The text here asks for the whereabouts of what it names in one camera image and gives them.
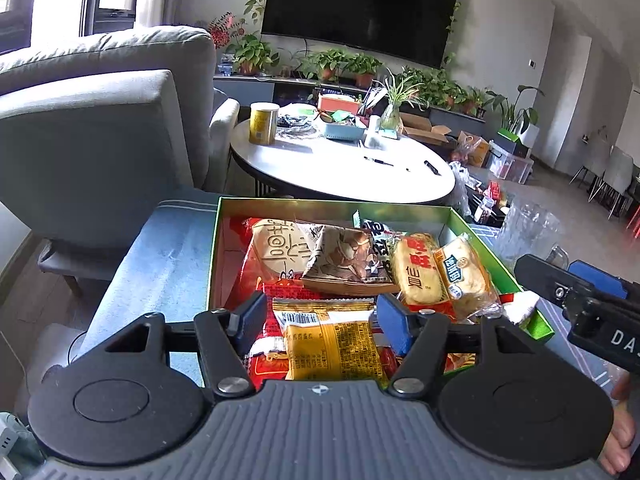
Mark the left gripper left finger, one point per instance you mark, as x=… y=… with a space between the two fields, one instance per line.
x=221 y=338

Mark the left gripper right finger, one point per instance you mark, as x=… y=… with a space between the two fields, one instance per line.
x=419 y=338

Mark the red snack bag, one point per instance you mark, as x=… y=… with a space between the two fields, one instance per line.
x=267 y=357

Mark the yellow rice cracker pack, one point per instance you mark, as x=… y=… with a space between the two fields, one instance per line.
x=416 y=273

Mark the small bread pack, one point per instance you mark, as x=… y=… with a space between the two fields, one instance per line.
x=467 y=281

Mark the orange yellow snack pack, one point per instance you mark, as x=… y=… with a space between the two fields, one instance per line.
x=329 y=340

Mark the red round-cracker bag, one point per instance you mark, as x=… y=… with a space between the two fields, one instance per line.
x=274 y=249

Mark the brown mushroom snack bag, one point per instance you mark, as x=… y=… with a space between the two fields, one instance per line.
x=342 y=262

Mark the right hand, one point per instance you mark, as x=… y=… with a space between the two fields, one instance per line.
x=616 y=454

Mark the green cardboard box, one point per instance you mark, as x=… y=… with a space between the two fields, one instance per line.
x=441 y=222

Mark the round dark marble table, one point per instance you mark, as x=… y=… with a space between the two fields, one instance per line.
x=479 y=196

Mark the clear plastic storage bin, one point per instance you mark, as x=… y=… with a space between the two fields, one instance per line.
x=506 y=166

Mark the round white table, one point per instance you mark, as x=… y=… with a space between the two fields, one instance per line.
x=401 y=171

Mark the open cardboard box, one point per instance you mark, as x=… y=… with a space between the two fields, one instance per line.
x=421 y=129

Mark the light blue tray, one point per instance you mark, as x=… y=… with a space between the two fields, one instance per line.
x=343 y=133

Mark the yellow tin can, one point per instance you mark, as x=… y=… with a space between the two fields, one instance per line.
x=263 y=122

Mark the grey armchair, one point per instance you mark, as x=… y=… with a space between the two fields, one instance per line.
x=96 y=131

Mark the spider plant in vase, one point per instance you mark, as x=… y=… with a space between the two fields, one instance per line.
x=399 y=89

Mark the red flower decoration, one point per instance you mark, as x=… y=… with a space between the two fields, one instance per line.
x=225 y=29

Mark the wall television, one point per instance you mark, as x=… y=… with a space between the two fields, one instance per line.
x=414 y=30

